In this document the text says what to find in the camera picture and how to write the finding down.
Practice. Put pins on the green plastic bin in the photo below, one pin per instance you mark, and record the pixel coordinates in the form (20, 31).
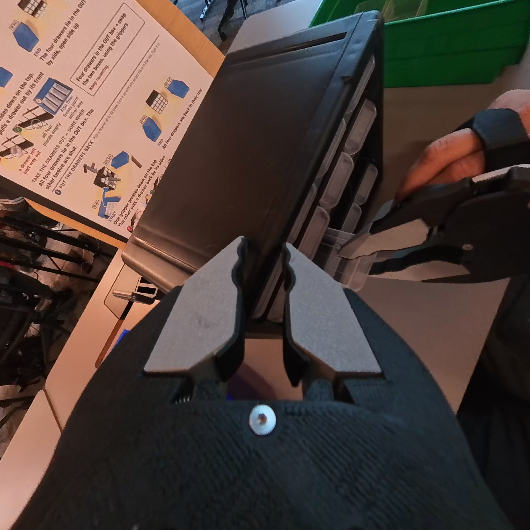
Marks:
(439, 49)

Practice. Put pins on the brown cardboard sheet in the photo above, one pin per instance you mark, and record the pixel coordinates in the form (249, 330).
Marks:
(182, 25)

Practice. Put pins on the black drawer cabinet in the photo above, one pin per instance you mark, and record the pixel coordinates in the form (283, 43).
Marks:
(256, 140)

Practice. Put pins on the set of clear cabinet drawers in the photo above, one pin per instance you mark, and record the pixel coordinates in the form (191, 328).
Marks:
(333, 182)

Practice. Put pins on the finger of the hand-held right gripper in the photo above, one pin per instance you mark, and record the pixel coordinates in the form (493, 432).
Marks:
(439, 271)
(389, 242)

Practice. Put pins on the person's dark trousers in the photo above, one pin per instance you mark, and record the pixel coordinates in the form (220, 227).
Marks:
(501, 393)

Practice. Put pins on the printed instruction sheet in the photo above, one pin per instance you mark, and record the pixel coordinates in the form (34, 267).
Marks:
(95, 107)

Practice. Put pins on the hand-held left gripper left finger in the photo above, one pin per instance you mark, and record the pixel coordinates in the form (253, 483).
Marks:
(203, 314)

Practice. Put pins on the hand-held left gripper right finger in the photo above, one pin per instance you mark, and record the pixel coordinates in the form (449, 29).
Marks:
(327, 327)

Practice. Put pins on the person's right hand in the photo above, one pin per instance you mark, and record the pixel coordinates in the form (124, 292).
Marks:
(443, 155)

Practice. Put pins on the clear plastic drawer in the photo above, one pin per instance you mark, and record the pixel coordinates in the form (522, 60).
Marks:
(352, 273)

